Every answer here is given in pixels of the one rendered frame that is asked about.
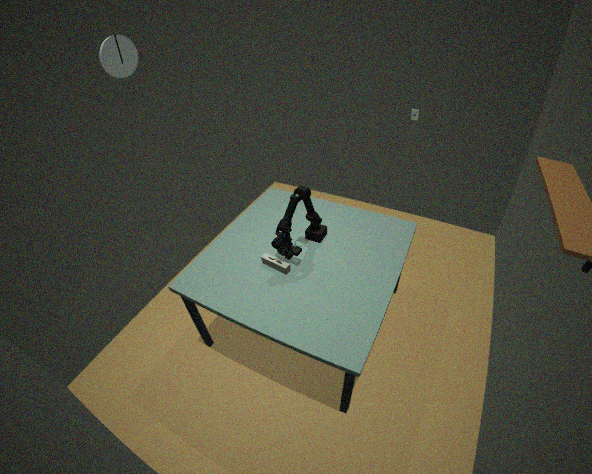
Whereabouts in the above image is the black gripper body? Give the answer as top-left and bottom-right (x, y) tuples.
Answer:
(284, 238), (302, 256)

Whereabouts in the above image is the cream power strip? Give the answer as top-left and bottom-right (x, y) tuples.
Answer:
(261, 253), (291, 275)

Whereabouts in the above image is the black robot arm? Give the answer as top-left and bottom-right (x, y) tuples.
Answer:
(271, 185), (322, 256)

